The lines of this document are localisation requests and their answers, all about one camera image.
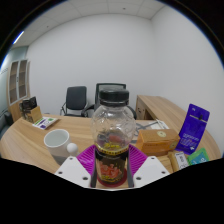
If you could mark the purple standing pouch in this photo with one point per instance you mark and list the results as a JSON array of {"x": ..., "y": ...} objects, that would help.
[{"x": 193, "y": 128}]

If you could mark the black office chair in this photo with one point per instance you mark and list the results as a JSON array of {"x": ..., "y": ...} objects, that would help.
[{"x": 76, "y": 98}]

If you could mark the white and grey mug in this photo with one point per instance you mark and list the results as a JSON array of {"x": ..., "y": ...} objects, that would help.
[{"x": 56, "y": 141}]

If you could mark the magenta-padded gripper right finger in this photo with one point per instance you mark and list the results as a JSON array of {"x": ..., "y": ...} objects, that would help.
[{"x": 148, "y": 170}]

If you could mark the wooden cabinet shelf unit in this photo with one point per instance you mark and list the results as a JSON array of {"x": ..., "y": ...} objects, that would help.
[{"x": 18, "y": 86}]

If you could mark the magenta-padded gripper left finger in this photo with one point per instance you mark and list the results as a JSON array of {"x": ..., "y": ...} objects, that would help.
[{"x": 75, "y": 170}]

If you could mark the dark padded armchair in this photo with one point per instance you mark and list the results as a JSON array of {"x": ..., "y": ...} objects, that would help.
[{"x": 5, "y": 121}]

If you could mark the ceiling light panel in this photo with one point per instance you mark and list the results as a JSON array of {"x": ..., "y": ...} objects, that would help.
[{"x": 18, "y": 37}]

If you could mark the clear bottle with black cap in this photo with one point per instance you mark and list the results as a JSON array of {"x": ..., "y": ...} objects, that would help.
[{"x": 112, "y": 123}]

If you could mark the small golden-brown packet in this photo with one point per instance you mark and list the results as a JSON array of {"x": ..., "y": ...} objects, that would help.
[{"x": 178, "y": 161}]

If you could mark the grey mesh office chair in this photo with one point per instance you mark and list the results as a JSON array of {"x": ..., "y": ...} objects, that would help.
[{"x": 97, "y": 98}]

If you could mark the white green purple leaflet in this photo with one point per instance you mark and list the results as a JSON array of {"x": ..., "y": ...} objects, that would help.
[{"x": 45, "y": 122}]

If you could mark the orange-brown wooden box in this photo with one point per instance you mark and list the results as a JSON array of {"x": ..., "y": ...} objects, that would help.
[{"x": 156, "y": 141}]

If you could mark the brown box with dark packs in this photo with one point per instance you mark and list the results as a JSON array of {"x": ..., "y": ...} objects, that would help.
[{"x": 30, "y": 108}]

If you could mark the white paper with grey print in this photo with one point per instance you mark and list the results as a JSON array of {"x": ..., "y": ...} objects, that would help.
[{"x": 150, "y": 125}]

